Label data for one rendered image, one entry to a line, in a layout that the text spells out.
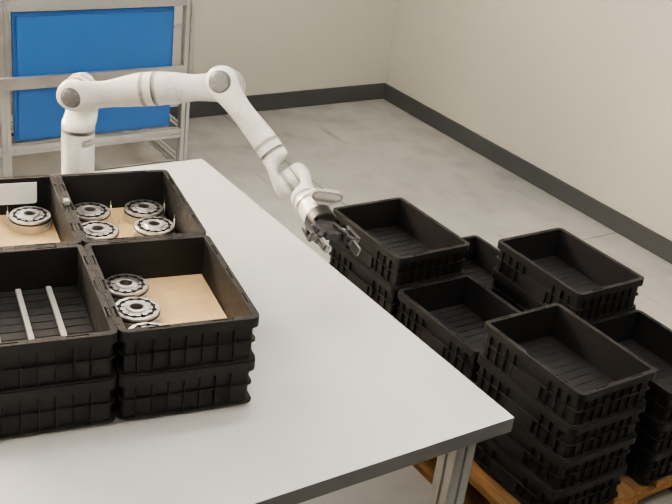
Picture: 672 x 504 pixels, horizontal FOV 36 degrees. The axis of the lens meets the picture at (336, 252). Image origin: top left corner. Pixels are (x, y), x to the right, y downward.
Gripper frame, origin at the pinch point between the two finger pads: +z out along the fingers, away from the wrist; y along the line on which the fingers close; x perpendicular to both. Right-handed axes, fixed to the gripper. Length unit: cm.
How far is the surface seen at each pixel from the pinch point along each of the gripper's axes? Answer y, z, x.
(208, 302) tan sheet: 29.8, 0.6, -18.0
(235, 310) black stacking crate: 29.9, 11.9, -11.3
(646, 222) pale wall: -259, -115, -39
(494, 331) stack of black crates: -61, 3, -20
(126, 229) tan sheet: 35, -40, -26
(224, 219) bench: -5, -62, -33
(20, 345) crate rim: 78, 20, -17
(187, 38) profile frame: -58, -232, -45
